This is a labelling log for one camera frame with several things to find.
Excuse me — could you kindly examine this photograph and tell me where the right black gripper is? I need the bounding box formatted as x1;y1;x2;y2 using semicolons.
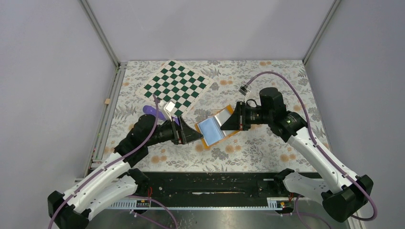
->
221;101;273;131

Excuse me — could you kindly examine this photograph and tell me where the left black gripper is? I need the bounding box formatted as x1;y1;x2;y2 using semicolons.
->
146;115;204;146

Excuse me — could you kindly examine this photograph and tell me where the orange card holder wallet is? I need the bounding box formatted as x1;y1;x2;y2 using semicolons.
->
194;105;239;149

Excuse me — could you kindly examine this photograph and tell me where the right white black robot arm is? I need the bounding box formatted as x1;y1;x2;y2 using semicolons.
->
221;87;373;222

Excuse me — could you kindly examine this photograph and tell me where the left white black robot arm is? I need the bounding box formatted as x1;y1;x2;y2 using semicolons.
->
47;114;203;229

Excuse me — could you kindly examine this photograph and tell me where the floral table cloth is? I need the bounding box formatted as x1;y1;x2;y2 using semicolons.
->
93;60;328;172

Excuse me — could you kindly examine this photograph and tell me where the purple marker pen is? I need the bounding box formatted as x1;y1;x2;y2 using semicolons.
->
142;105;167;121

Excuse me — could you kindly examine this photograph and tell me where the green white chessboard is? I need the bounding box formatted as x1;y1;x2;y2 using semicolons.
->
136;60;214;116

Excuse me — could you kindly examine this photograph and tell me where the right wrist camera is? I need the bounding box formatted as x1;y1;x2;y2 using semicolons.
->
238;85;250;96

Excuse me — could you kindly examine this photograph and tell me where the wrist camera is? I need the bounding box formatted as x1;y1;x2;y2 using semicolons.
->
161;101;175;121
238;85;250;96

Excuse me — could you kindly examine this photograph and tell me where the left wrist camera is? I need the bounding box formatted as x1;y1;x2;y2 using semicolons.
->
161;101;175;121

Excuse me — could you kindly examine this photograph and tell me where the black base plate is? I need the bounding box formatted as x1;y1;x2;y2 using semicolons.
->
134;169;291;208

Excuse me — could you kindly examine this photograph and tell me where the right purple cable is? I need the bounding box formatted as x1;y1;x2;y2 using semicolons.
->
245;72;378;229

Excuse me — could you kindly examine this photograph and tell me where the purple cable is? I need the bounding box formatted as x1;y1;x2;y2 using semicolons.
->
47;94;180;229
245;72;378;229

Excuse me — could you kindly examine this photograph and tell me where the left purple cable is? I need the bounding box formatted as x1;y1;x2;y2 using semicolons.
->
47;94;180;229

